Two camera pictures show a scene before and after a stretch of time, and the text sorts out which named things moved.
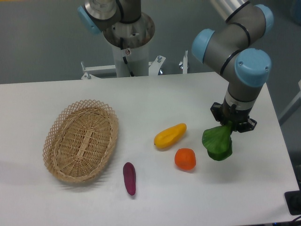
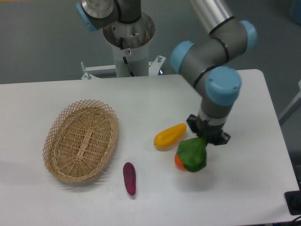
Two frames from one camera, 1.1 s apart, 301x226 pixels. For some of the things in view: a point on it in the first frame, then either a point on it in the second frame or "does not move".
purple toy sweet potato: x=129 y=174 does not move
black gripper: x=225 y=113 → x=203 y=129
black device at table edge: x=293 y=200 does not move
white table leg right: x=295 y=106 does not move
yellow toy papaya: x=170 y=136 does not move
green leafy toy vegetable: x=217 y=141 → x=193 y=153
